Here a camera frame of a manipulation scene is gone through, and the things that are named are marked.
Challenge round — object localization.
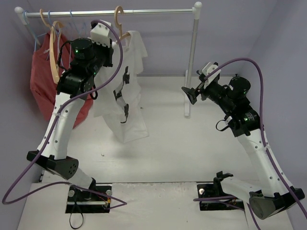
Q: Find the tan wooden hanger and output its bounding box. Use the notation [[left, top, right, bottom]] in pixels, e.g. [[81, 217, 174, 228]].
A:
[[114, 6, 131, 41], [39, 9, 64, 84]]

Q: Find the white t shirt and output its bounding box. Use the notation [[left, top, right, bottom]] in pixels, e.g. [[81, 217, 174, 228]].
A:
[[94, 31, 149, 143]]

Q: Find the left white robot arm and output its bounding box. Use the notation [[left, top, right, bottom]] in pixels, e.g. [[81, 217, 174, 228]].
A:
[[26, 38, 113, 201]]

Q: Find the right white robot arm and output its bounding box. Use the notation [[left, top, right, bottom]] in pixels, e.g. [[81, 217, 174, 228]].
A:
[[182, 77, 305, 219]]

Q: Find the red t shirt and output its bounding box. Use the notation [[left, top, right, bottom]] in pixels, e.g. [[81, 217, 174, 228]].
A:
[[30, 33, 93, 128]]

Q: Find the white clothes rack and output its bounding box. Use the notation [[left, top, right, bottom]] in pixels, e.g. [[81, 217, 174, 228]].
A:
[[13, 1, 202, 117]]

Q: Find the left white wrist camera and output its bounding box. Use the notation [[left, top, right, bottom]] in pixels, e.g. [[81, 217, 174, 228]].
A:
[[90, 20, 112, 48]]

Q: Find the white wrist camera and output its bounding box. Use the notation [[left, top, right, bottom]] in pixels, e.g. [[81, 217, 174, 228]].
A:
[[90, 20, 112, 48], [197, 62, 221, 86]]

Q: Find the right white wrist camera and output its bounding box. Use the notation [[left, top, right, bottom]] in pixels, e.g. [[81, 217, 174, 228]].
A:
[[197, 62, 221, 86]]

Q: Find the blue wire hanger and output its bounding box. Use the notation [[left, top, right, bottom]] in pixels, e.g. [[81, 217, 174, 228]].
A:
[[23, 11, 47, 51], [45, 11, 71, 69], [69, 10, 87, 38]]

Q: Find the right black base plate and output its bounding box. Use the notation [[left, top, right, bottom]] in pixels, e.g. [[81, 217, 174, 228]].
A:
[[197, 182, 245, 211]]

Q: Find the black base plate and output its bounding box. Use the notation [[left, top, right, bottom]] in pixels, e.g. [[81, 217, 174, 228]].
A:
[[65, 186, 110, 214], [197, 182, 245, 211]]

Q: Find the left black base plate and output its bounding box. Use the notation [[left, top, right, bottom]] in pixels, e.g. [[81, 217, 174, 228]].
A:
[[65, 186, 110, 214]]

